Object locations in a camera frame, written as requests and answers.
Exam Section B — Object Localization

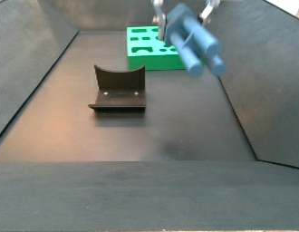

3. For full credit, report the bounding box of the blue three prong object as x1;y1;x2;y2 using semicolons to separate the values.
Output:
164;3;226;76

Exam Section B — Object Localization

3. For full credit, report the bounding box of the green foam shape board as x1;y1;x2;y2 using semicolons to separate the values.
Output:
125;26;186;71

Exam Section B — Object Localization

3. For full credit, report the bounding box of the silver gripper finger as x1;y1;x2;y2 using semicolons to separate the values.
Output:
150;0;166;41
200;0;221;24

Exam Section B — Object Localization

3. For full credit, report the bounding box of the black curved fixture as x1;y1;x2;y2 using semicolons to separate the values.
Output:
88;65;146;111

